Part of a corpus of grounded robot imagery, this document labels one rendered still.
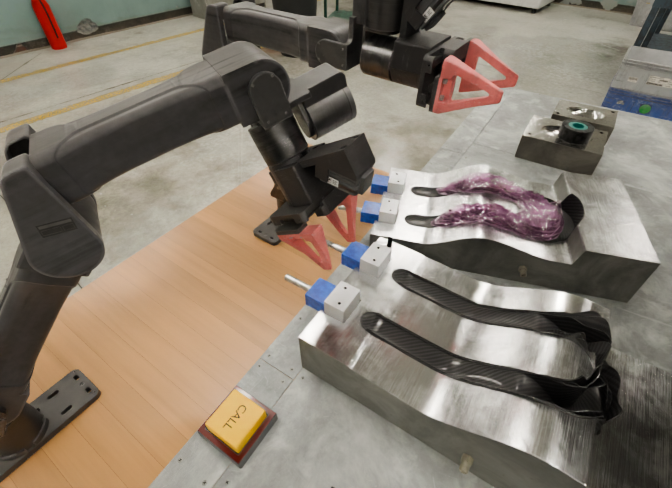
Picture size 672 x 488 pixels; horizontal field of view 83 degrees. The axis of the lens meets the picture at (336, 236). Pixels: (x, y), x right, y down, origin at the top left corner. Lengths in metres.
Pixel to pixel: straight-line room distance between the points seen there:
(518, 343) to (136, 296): 0.67
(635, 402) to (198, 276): 0.75
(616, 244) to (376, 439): 0.54
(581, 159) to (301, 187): 0.91
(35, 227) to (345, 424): 0.46
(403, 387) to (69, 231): 0.43
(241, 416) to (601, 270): 0.66
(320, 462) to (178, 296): 0.40
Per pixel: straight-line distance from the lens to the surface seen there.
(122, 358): 0.76
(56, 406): 0.75
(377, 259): 0.65
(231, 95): 0.41
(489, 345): 0.61
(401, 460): 0.61
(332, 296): 0.59
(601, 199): 0.95
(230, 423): 0.60
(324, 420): 0.63
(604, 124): 1.41
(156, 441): 0.67
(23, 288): 0.50
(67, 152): 0.41
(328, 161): 0.42
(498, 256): 0.79
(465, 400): 0.56
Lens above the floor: 1.38
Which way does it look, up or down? 43 degrees down
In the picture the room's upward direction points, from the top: straight up
